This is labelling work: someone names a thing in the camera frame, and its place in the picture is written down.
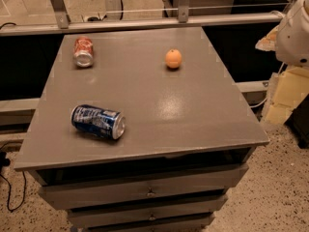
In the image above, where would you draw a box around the blue pepsi can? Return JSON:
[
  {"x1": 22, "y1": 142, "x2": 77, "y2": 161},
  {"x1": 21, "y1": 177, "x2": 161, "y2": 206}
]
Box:
[{"x1": 70, "y1": 104, "x2": 126, "y2": 140}]

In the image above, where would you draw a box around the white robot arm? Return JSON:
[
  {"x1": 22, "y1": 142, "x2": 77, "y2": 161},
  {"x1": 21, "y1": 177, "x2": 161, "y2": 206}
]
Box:
[{"x1": 275, "y1": 0, "x2": 309, "y2": 67}]

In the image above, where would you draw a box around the red soda can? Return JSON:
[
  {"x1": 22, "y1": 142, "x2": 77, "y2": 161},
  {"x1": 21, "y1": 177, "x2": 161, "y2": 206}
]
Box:
[{"x1": 73, "y1": 36, "x2": 94, "y2": 68}]

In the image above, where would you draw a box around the grey drawer cabinet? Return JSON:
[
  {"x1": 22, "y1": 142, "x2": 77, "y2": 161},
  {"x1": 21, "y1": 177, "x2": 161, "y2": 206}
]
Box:
[{"x1": 14, "y1": 26, "x2": 270, "y2": 232}]

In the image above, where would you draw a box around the orange fruit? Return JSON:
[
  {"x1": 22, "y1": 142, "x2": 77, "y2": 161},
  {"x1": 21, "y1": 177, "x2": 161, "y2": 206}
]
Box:
[{"x1": 165, "y1": 49, "x2": 183, "y2": 69}]

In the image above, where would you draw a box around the top grey drawer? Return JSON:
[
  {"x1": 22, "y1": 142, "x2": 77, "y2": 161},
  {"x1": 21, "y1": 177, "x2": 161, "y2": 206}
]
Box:
[{"x1": 39, "y1": 163, "x2": 248, "y2": 210}]

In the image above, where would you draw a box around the grey drawer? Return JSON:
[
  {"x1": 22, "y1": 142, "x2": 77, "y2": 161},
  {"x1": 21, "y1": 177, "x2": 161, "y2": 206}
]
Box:
[
  {"x1": 69, "y1": 194, "x2": 227, "y2": 228},
  {"x1": 88, "y1": 213, "x2": 214, "y2": 232},
  {"x1": 39, "y1": 163, "x2": 248, "y2": 210}
]

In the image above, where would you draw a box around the bottom grey drawer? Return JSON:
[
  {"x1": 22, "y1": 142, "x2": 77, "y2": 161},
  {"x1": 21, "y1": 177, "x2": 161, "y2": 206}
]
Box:
[{"x1": 88, "y1": 213, "x2": 214, "y2": 232}]

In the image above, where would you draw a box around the middle grey drawer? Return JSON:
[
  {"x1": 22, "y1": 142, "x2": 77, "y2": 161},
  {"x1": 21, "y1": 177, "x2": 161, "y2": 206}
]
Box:
[{"x1": 69, "y1": 194, "x2": 227, "y2": 228}]

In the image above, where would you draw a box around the yellow foam block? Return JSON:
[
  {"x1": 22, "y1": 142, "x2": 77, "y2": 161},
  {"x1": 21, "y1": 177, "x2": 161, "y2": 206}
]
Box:
[{"x1": 264, "y1": 66, "x2": 309, "y2": 125}]

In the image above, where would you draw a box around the white cable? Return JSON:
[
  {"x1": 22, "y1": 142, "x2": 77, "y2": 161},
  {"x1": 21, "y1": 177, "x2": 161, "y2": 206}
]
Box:
[{"x1": 249, "y1": 97, "x2": 268, "y2": 109}]

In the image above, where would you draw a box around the metal railing frame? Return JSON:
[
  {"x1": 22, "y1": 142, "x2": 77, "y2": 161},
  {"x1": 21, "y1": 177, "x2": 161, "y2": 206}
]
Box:
[{"x1": 0, "y1": 0, "x2": 283, "y2": 37}]

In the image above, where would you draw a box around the black floor cable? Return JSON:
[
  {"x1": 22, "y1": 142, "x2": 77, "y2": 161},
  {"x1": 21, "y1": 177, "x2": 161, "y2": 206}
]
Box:
[{"x1": 0, "y1": 142, "x2": 27, "y2": 213}]

